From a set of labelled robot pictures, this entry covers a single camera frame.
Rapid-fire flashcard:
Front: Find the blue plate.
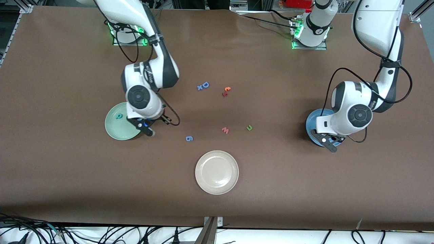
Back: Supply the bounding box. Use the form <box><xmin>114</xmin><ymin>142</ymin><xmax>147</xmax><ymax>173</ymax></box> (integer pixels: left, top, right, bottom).
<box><xmin>305</xmin><ymin>108</ymin><xmax>339</xmax><ymax>147</ymax></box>

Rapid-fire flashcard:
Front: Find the light green plate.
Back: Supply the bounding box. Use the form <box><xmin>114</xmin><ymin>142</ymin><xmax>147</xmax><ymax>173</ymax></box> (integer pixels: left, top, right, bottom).
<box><xmin>105</xmin><ymin>102</ymin><xmax>144</xmax><ymax>141</ymax></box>

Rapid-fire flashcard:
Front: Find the beige plate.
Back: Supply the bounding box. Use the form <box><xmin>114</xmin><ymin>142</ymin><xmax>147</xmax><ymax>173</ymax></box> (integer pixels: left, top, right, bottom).
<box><xmin>195</xmin><ymin>150</ymin><xmax>239</xmax><ymax>195</ymax></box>

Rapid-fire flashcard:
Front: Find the brown table cover sheet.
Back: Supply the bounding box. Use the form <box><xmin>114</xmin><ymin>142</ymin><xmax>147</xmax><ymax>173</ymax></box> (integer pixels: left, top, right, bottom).
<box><xmin>0</xmin><ymin>6</ymin><xmax>434</xmax><ymax>231</ymax></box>

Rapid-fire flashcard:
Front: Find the metal clamp plate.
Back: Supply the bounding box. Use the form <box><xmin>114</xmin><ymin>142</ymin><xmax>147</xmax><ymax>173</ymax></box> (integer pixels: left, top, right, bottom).
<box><xmin>203</xmin><ymin>216</ymin><xmax>223</xmax><ymax>228</ymax></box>

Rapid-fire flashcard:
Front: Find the aluminium beam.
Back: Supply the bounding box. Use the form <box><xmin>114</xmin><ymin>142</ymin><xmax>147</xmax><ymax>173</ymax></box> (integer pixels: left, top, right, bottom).
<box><xmin>193</xmin><ymin>217</ymin><xmax>217</xmax><ymax>244</ymax></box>

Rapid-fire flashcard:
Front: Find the red box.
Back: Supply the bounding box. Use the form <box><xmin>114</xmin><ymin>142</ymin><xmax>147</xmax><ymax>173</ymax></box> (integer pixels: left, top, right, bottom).
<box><xmin>286</xmin><ymin>0</ymin><xmax>313</xmax><ymax>9</ymax></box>

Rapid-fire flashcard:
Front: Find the black connector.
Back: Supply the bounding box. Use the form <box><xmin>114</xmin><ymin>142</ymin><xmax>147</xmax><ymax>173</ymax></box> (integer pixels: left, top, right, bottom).
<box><xmin>7</xmin><ymin>232</ymin><xmax>29</xmax><ymax>244</ymax></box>

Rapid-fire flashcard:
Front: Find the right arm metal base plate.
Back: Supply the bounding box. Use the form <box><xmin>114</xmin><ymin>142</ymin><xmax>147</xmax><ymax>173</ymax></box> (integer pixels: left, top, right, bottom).
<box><xmin>113</xmin><ymin>24</ymin><xmax>150</xmax><ymax>46</ymax></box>

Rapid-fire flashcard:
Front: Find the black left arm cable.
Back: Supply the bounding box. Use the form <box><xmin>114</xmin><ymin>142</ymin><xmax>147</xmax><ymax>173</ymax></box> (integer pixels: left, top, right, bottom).
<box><xmin>326</xmin><ymin>0</ymin><xmax>413</xmax><ymax>143</ymax></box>

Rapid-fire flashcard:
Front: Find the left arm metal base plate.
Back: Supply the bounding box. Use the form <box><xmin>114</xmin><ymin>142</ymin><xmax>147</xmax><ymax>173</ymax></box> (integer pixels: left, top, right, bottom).
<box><xmin>292</xmin><ymin>17</ymin><xmax>328</xmax><ymax>50</ymax></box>

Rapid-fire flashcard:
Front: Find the teal cable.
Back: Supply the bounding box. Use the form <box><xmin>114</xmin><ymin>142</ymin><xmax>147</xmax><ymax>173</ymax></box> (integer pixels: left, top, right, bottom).
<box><xmin>46</xmin><ymin>223</ymin><xmax>65</xmax><ymax>237</ymax></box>

